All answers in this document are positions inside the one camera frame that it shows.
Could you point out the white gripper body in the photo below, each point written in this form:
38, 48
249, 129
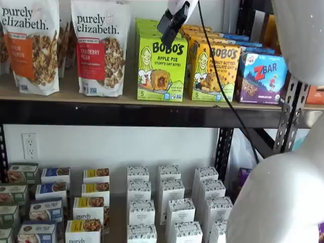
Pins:
192, 3

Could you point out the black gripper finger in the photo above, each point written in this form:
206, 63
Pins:
170, 27

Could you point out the green Bobo's apple pie box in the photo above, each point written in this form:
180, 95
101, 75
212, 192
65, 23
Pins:
146, 30
162, 76

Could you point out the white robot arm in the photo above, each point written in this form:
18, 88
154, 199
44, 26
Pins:
278, 197

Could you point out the yellow Bobo's peanut butter box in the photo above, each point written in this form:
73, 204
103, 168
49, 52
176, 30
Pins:
195, 28
200, 38
205, 83

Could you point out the blue Z Bar box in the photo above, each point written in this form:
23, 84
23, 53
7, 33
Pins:
258, 50
260, 83
235, 37

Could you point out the wooden shelf board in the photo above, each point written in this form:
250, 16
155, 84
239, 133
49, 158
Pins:
68, 91
315, 106

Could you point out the white organic pantry box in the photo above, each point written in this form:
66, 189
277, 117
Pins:
212, 189
179, 210
138, 173
187, 233
218, 233
172, 189
217, 207
141, 212
139, 189
206, 174
141, 234
169, 172

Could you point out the small yellow label granola box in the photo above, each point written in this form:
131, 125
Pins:
95, 189
83, 231
96, 176
88, 208

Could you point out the purple snack box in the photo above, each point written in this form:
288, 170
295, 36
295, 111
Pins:
245, 181

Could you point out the small blue label granola box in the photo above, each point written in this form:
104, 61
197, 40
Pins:
50, 191
55, 175
45, 210
36, 233

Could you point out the small green label granola box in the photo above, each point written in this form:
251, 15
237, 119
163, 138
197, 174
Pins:
14, 195
5, 235
8, 215
22, 173

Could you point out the red label granola bag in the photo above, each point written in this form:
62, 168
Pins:
101, 50

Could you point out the orange label granola bag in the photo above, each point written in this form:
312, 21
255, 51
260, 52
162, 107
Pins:
33, 50

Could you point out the white plastic sheet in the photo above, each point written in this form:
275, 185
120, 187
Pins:
240, 152

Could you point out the white wall outlet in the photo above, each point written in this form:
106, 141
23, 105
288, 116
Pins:
30, 146

